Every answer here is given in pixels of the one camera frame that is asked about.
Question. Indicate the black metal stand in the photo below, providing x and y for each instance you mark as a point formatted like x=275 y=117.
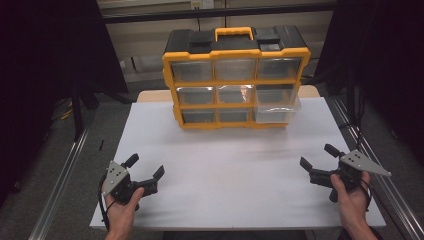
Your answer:
x=77 y=113

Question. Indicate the person's right hand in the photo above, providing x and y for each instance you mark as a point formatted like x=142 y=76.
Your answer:
x=355 y=203

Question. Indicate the set of clear drawers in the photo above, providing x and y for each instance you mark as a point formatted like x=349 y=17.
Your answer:
x=192 y=71

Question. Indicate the white table mat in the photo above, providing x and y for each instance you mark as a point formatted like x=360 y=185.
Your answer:
x=226 y=173

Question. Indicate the yellow black organizer case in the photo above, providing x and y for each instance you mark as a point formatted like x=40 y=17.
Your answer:
x=235 y=52

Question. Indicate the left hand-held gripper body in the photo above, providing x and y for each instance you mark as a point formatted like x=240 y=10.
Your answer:
x=115 y=176

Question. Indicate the black curtain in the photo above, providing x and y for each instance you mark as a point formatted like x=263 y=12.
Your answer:
x=383 y=53
x=40 y=60

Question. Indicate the white wall outlet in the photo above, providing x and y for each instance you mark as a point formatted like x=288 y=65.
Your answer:
x=202 y=3

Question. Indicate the black horizontal bar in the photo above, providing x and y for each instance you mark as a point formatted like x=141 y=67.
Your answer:
x=206 y=13

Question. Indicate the person's left hand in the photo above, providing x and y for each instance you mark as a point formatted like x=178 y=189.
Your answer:
x=121 y=215

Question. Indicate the small black floor piece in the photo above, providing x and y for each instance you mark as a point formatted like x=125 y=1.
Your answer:
x=101 y=145

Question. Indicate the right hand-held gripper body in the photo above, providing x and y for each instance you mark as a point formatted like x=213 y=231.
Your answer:
x=358 y=162

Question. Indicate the metal floor rail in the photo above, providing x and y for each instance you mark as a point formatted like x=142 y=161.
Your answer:
x=396 y=203
x=58 y=186

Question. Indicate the clear plastic drawer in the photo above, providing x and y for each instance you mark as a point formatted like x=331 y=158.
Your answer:
x=276 y=114

